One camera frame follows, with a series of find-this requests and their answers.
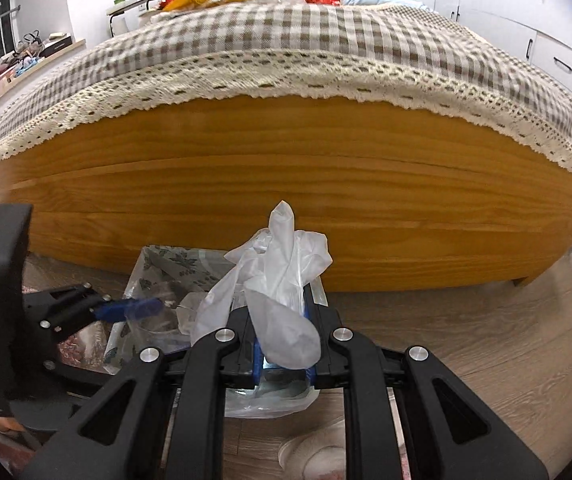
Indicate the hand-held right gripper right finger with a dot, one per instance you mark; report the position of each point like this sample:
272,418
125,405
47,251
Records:
328,355

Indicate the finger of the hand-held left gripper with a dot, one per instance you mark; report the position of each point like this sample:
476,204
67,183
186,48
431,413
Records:
81,372
131,308

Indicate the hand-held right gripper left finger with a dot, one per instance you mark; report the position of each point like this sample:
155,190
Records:
243,350

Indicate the white disposable plastic glove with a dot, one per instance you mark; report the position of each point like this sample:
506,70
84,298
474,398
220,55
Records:
286,320

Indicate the trash bin with plastic liner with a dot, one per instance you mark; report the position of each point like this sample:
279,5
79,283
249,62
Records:
166,265

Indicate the pink fluffy fabric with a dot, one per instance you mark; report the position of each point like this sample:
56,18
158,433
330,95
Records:
86,342

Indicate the beige fluffy slipper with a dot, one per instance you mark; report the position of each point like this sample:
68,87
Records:
306,452

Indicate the pile of bags and boxes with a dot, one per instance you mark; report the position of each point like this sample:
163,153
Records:
11,70

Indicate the black flat box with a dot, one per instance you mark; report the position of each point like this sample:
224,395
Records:
57,45

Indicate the black metal side table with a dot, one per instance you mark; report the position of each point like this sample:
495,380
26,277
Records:
131,7

